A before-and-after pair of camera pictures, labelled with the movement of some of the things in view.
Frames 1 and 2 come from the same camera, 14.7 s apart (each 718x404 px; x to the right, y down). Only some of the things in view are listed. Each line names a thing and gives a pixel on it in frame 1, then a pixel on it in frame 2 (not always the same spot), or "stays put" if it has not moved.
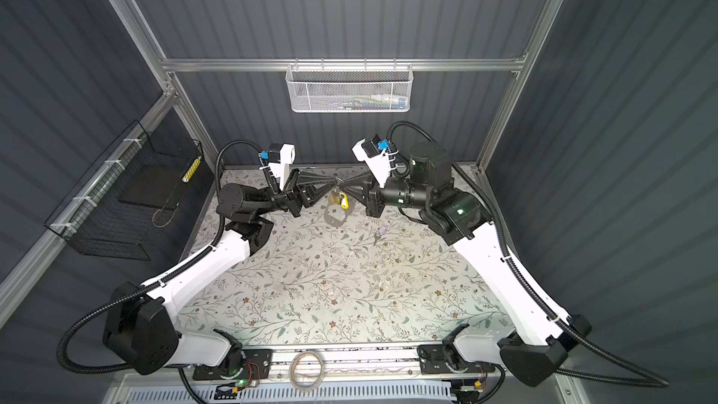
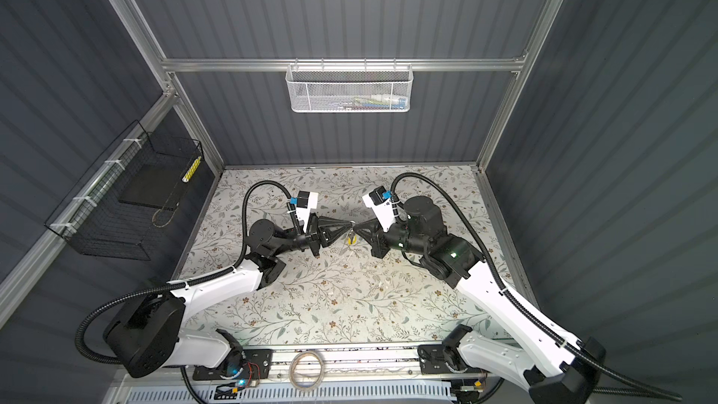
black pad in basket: [152, 184] stays put
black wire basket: [129, 200] stays put
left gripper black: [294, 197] → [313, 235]
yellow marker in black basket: [186, 178] stays put
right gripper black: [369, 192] → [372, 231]
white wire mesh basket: [350, 88] stays put
